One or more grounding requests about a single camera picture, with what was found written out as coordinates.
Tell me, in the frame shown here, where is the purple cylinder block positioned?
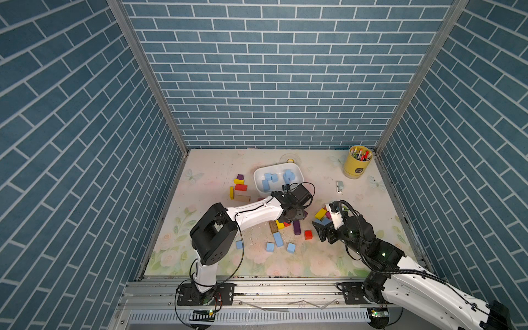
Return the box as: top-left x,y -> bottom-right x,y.
293,220 -> 302,235

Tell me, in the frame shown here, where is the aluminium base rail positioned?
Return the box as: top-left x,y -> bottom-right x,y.
108,275 -> 471,330

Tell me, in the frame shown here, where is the natural wood plank block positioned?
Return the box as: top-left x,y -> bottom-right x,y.
234,195 -> 251,204

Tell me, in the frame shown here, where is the yellow block right cluster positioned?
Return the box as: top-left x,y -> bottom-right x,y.
315,208 -> 327,221

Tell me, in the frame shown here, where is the light blue block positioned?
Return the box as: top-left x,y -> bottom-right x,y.
283,169 -> 296,184

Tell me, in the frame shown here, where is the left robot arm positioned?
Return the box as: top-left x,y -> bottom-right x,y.
175,182 -> 315,306

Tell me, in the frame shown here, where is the white plastic tub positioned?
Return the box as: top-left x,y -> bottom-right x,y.
253,163 -> 304,197

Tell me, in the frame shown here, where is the dark wood block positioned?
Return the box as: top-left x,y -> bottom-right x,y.
268,221 -> 279,234

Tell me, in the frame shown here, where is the aluminium corner post right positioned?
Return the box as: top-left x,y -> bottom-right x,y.
374,0 -> 469,155

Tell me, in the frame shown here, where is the small grey clip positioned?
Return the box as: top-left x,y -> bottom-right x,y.
336,181 -> 344,193

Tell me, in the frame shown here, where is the aluminium corner post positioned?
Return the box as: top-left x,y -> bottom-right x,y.
374,0 -> 469,155
107,0 -> 188,157

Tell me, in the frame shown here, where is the blue long block bottom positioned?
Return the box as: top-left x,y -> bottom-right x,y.
273,232 -> 284,248

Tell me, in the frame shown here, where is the red rectangular block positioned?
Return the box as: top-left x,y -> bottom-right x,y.
235,184 -> 248,191

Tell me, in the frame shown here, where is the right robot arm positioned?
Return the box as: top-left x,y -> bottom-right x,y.
316,200 -> 513,329

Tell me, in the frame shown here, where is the yellow pen cup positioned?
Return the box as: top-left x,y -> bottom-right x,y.
343,146 -> 373,179

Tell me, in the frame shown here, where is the aluminium corner post left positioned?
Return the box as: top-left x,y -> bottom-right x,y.
107,0 -> 188,157

